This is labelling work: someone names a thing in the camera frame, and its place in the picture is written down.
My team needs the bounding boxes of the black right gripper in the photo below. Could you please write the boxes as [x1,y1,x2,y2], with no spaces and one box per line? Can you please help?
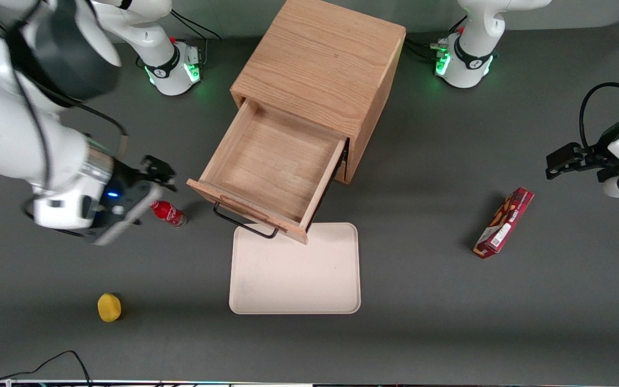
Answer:
[103,155,177,208]

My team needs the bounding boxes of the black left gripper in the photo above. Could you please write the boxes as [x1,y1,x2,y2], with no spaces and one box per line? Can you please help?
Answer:
[545,118,619,183]

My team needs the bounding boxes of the wooden drawer cabinet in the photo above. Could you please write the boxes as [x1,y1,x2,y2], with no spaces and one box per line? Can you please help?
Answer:
[231,0,407,185]

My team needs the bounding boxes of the small red bottle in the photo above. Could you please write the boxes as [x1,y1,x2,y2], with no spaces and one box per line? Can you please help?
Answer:
[150,200,187,228]

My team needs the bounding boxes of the red cookie box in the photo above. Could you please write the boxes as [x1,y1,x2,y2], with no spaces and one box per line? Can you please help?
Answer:
[473,187,535,260]

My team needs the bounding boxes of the yellow round fruit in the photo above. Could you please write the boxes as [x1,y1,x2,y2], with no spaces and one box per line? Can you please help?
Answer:
[97,293,123,323]

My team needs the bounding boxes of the beige plastic tray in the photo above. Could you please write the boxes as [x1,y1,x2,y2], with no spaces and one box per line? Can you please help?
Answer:
[228,223,362,315]

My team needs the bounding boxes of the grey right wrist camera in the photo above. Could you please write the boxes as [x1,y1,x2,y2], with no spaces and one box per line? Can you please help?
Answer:
[87,180,163,247]

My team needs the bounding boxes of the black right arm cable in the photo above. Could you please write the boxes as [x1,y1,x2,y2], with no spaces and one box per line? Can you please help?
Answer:
[6,0,128,238]

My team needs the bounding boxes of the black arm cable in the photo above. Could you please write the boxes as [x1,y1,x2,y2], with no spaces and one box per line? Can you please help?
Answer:
[6,0,128,238]
[580,82,619,151]

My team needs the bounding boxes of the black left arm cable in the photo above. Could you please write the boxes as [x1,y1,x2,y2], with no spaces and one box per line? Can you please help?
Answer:
[580,82,619,151]

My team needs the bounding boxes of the black right base cable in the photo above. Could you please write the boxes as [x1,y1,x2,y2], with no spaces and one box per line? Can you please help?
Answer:
[171,10,224,65]

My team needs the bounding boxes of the black left base cable bundle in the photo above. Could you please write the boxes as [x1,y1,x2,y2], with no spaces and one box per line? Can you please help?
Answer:
[404,16,469,62]

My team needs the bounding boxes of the black cable at table edge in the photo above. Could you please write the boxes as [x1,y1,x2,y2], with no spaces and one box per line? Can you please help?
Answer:
[0,350,92,387]

